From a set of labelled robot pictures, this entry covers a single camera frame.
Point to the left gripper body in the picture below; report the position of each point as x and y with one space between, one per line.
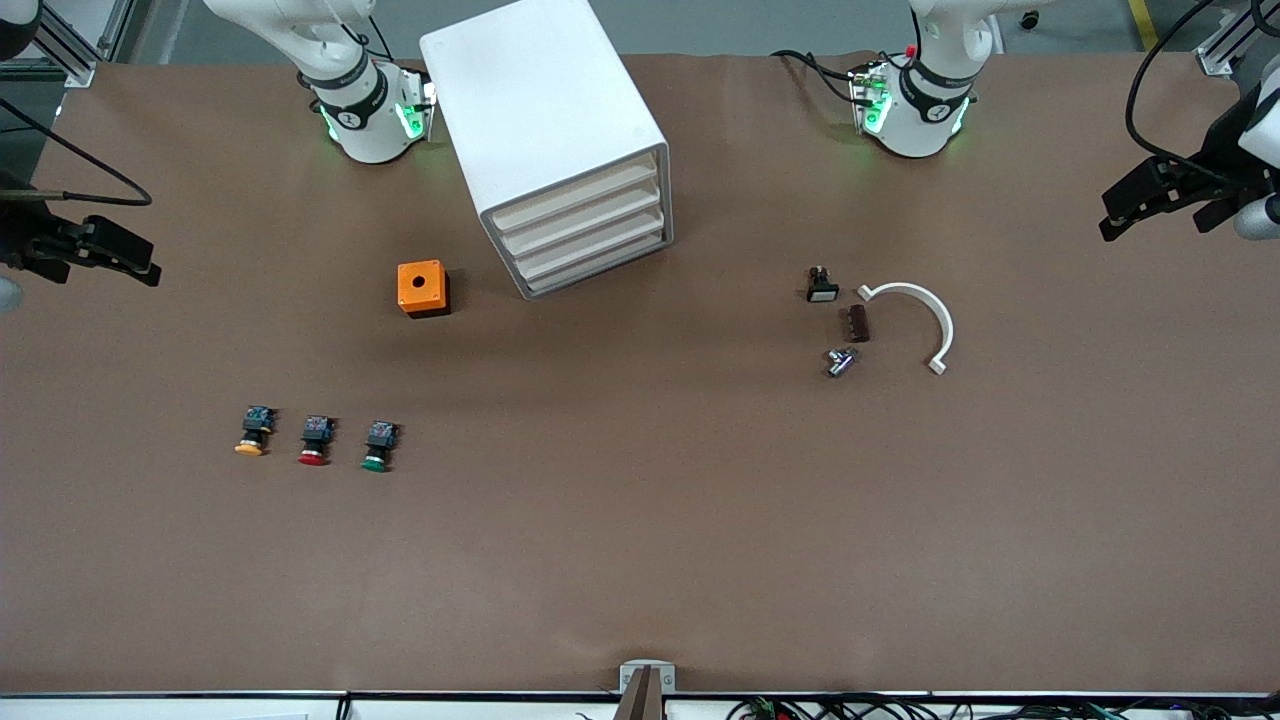
1216 165

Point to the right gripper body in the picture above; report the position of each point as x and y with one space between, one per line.
22 238

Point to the yellow mushroom push button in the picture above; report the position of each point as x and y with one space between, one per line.
249 449

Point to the white plastic bin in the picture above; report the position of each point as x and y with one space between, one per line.
577 191

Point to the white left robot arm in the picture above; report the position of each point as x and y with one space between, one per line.
925 125

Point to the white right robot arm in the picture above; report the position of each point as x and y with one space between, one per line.
365 125

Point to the red mushroom push button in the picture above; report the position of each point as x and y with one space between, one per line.
313 457

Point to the green mushroom push button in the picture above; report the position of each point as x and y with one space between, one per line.
375 463

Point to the orange box with hole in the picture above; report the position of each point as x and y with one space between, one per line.
408 295

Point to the brown terminal block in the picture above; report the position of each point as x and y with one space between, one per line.
856 324

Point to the small silver purple component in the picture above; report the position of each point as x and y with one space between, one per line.
838 364

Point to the brown table mat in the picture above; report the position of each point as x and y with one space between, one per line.
640 520

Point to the aluminium frame profile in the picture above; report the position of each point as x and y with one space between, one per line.
70 50
1225 50

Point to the white curved plastic bracket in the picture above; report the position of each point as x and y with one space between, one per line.
905 288

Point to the black switch with white face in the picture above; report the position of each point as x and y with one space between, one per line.
820 280

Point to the white table edge rail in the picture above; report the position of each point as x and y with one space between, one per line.
150 708

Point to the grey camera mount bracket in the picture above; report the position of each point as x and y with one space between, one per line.
647 680

